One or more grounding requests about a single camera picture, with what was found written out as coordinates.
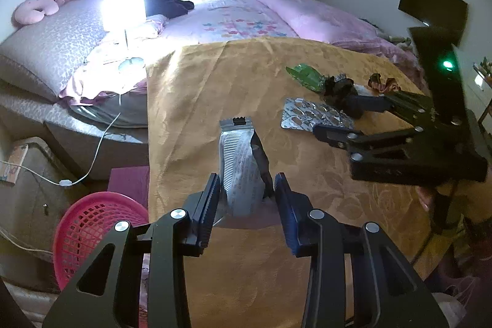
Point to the silver blister pack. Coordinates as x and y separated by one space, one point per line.
307 114

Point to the dark wrapper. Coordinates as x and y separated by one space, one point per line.
338 89

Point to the pink pillowcase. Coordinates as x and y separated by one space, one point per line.
88 78

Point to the grey patterned headboard cushion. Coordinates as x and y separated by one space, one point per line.
46 47

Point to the grey mattress cover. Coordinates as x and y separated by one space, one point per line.
111 113

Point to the pink blanket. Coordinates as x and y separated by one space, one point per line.
326 20

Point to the orange cover book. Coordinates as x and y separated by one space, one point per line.
13 164

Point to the golden patterned tablecloth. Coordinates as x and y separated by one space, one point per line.
200 89

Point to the dark purple cloth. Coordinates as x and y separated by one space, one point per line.
165 3

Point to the pink neck pillow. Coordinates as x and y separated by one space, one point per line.
32 11

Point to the grey patterned bed base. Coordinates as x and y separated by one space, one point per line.
46 136

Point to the brown crumpled wrapper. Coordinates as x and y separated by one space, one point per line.
384 84

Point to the floral bed sheet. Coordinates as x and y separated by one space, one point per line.
230 20

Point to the grey patterned nightstand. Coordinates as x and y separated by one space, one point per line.
34 205

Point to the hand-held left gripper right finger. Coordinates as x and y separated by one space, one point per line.
286 220

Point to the green wrapper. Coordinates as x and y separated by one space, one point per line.
307 76

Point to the black wall television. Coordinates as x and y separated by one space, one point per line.
430 5

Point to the purple stool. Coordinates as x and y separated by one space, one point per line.
128 184

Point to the pink plastic basket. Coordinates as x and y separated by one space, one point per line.
88 232

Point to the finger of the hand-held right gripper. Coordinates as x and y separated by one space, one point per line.
330 134
376 104

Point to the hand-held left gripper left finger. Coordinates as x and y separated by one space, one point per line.
210 211

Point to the silver foil wrapper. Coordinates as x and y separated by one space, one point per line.
240 166

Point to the lit white table lamp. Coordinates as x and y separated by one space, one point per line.
123 1

